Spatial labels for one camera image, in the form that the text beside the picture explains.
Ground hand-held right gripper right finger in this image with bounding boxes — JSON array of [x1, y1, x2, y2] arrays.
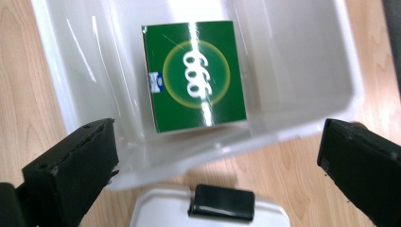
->
[[316, 117, 401, 227]]

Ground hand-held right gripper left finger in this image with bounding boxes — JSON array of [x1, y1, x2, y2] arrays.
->
[[21, 117, 120, 227]]

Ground green box with round print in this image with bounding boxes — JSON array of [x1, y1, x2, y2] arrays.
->
[[140, 20, 249, 135]]

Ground clear plastic storage bin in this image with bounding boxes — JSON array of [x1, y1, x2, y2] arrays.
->
[[29, 0, 367, 192]]

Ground white lid with black latch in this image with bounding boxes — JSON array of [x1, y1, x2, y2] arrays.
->
[[128, 183, 291, 227]]

